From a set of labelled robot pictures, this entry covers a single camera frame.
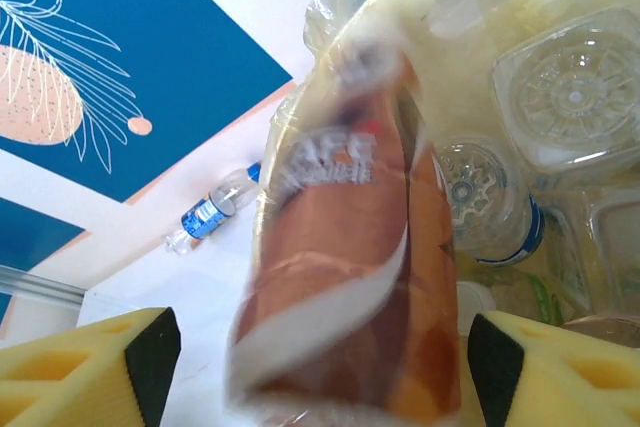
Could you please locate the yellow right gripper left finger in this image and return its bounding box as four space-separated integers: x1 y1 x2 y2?
0 306 182 427

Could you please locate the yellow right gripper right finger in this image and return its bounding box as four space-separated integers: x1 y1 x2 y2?
466 309 640 427

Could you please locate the green-label white-capped bottle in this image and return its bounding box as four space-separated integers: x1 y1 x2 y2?
456 271 567 329

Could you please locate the small clear white-label bottle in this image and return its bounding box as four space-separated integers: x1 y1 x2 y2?
551 191 640 321

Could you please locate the brown coffee drink bottle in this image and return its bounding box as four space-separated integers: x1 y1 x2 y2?
227 41 462 424

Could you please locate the blue-capped blue-label bottle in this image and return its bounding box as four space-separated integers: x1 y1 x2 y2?
164 161 262 256

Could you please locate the aluminium corner post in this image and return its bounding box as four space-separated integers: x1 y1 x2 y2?
0 263 84 306

